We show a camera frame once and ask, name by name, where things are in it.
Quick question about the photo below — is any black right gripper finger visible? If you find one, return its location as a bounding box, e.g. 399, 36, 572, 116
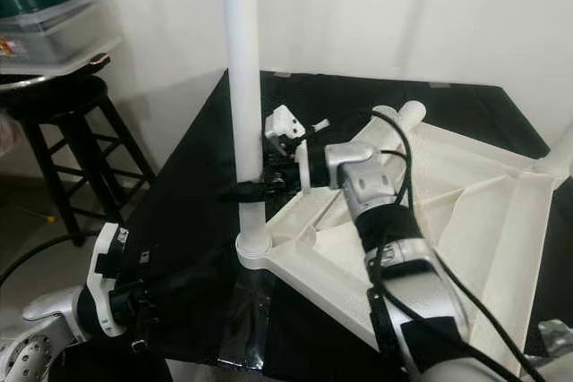
218, 183, 274, 202

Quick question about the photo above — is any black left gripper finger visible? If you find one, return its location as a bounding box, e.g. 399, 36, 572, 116
152, 275, 216, 308
150, 266, 216, 293

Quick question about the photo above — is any clear plastic bag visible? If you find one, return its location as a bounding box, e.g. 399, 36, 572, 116
219, 266, 274, 369

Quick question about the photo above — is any black tablecloth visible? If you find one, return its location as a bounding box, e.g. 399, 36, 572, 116
72, 69, 573, 382

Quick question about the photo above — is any black round stool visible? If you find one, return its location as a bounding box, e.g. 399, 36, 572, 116
9, 73, 158, 249

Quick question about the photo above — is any clear tape patch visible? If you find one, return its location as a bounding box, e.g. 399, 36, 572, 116
533, 319, 573, 361

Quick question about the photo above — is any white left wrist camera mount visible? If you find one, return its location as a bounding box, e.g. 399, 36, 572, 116
87, 223, 131, 338

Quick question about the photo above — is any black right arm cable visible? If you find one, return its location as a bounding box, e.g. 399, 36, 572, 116
318, 109, 547, 382

